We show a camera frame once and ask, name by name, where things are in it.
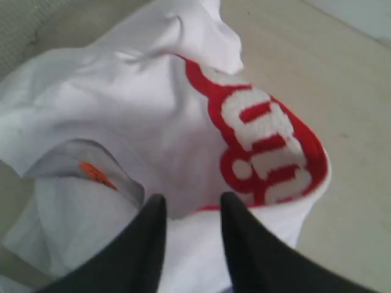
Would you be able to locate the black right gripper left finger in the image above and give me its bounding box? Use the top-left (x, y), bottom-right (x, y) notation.
top-left (41, 194), bottom-right (167, 292)

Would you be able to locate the metal mesh basket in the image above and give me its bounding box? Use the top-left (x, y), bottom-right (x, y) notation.
top-left (1, 1), bottom-right (146, 79)

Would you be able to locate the white t-shirt red print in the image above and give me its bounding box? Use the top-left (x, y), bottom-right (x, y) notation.
top-left (1, 1), bottom-right (331, 292)

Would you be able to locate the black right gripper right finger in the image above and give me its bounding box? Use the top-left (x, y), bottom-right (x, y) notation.
top-left (219, 192), bottom-right (391, 293)

